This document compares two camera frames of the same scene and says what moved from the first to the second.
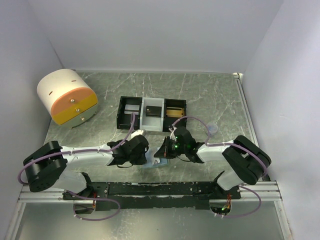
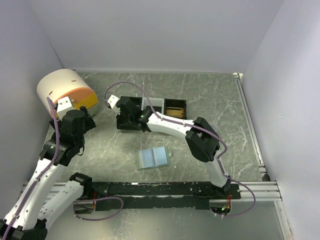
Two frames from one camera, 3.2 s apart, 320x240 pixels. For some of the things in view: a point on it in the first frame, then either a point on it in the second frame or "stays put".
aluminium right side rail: [239, 77] stays put
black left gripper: [141, 161] → [88, 122]
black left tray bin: [124, 121] stays put
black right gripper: [164, 151] → [118, 112]
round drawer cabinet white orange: [69, 97] stays put
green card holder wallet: [151, 159] stays put
